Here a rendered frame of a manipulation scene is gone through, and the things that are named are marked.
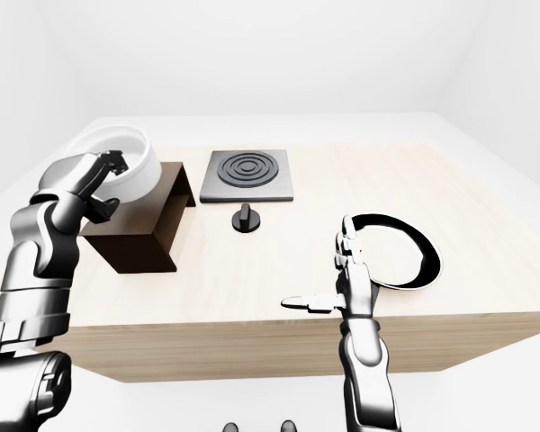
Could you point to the silver black robot right hand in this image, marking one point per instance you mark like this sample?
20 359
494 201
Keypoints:
356 288

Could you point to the silver black robot left hand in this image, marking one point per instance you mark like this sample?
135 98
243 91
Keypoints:
63 175

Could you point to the white bowl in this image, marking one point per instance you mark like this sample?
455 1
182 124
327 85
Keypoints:
140 179

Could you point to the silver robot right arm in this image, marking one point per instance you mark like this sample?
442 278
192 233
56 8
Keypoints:
366 360

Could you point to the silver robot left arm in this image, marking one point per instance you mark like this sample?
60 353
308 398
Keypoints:
24 270

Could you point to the dark brown wooden cabinet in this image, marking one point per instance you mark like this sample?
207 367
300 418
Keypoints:
132 252

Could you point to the white plate with black rim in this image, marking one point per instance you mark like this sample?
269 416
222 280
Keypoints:
398 249

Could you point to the round black knob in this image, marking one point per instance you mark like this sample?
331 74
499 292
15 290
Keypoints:
246 219

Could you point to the small dark rounded shape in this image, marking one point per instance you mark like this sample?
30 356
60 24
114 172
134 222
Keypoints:
289 422
230 423

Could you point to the flat dark stove plate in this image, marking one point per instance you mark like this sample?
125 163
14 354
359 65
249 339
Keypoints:
247 173

